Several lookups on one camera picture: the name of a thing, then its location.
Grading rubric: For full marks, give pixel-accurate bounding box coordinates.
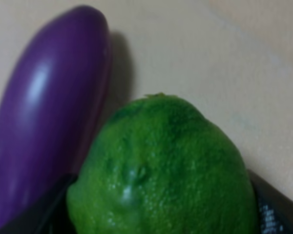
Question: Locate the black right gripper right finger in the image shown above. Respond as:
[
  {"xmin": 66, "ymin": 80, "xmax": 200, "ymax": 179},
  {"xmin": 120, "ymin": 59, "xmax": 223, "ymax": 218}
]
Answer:
[{"xmin": 248, "ymin": 170, "xmax": 293, "ymax": 234}]

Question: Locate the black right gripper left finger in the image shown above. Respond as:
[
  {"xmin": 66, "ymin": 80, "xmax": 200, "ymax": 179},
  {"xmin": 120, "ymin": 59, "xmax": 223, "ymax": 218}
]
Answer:
[{"xmin": 0, "ymin": 174, "xmax": 77, "ymax": 234}]

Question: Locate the green lime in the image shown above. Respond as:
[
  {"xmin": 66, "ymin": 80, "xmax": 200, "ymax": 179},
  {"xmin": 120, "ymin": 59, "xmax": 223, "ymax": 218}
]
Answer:
[{"xmin": 66, "ymin": 94, "xmax": 259, "ymax": 234}]

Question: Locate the purple toy eggplant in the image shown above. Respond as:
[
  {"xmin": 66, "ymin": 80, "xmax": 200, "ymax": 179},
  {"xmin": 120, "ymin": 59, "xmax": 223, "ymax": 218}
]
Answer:
[{"xmin": 0, "ymin": 5, "xmax": 112, "ymax": 228}]

